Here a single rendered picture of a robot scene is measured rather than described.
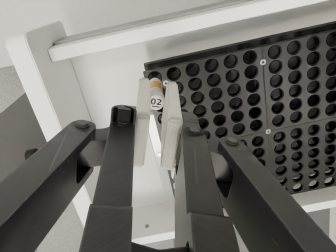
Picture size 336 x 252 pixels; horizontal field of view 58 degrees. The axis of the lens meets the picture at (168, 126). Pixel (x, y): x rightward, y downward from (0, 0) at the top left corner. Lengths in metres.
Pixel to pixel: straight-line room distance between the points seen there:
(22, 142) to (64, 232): 0.91
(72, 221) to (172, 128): 1.49
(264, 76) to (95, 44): 0.16
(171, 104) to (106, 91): 0.20
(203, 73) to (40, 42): 0.15
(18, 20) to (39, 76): 0.19
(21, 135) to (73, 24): 0.51
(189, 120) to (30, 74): 0.15
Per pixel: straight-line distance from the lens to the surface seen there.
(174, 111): 0.16
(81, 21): 0.43
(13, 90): 1.35
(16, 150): 0.82
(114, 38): 0.29
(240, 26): 0.36
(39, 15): 0.44
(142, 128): 0.15
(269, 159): 0.35
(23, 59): 0.27
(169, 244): 1.65
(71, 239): 1.71
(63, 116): 0.30
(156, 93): 0.22
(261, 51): 0.30
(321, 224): 0.65
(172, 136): 0.16
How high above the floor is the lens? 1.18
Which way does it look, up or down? 65 degrees down
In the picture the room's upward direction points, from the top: 173 degrees clockwise
